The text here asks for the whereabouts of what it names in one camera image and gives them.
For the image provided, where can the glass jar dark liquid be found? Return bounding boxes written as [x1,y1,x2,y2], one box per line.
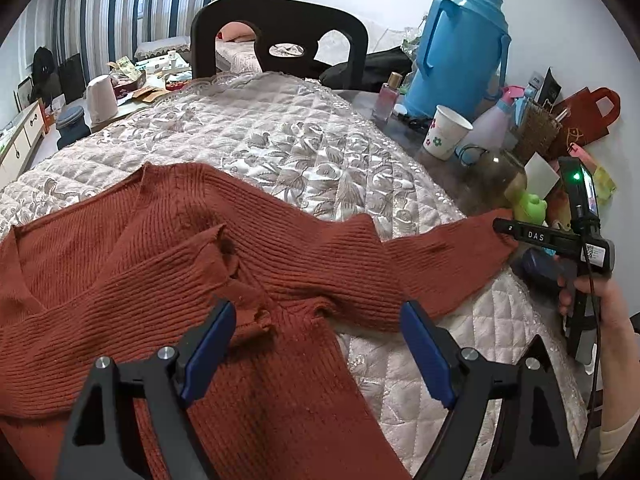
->
[459,144,527,216]

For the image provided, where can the black suitcase by curtain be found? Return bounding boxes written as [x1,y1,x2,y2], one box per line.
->
[58,53,86,104]

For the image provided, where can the white low TV cabinet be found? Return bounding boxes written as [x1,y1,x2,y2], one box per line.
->
[0,99,47,190]

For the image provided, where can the dark red tote bag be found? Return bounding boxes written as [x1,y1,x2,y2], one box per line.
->
[546,87,620,160]

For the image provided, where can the black jacket on table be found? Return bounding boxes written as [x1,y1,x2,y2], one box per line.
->
[319,47,412,92]

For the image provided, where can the blue thermos jug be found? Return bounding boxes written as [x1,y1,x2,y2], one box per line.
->
[404,0,511,119]

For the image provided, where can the pink perfume bottle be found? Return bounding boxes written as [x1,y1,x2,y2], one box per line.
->
[372,72,404,122]

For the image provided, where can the dark blue round stool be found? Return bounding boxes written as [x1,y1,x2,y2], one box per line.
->
[55,105,91,150]

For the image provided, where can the black chair far side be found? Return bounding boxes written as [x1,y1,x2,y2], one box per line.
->
[191,0,368,90]

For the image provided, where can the low wooden coffee table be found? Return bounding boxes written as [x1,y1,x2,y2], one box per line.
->
[89,52,192,132]

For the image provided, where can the woven brown basket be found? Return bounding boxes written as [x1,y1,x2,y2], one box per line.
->
[512,103,561,165]

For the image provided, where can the sofa with floral cover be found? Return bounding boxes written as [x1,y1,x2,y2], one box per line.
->
[134,36,262,74]

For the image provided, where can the rust red knit sweater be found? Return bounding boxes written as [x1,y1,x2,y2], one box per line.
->
[1,164,515,479]

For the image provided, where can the white floral paper cup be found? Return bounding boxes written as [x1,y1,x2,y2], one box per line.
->
[423,105,473,160]

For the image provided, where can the person's right hand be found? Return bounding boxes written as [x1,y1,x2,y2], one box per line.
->
[573,275,634,352]

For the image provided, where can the white pink spray bottle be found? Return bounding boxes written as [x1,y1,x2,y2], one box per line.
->
[462,86,525,150]

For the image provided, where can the person's right forearm beige sleeve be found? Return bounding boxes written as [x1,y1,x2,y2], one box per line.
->
[597,318,639,478]

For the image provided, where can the green frog toy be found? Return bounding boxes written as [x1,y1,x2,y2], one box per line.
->
[513,192,548,226]

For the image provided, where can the pink cushion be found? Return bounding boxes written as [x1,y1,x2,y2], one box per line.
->
[217,22,256,42]

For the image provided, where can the blue white striped curtains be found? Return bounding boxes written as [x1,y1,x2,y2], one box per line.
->
[47,0,215,80]

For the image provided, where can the beige quilted table cover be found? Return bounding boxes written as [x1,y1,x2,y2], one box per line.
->
[1,74,587,474]

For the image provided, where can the white electric kettle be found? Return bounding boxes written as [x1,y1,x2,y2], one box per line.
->
[86,75,118,125]

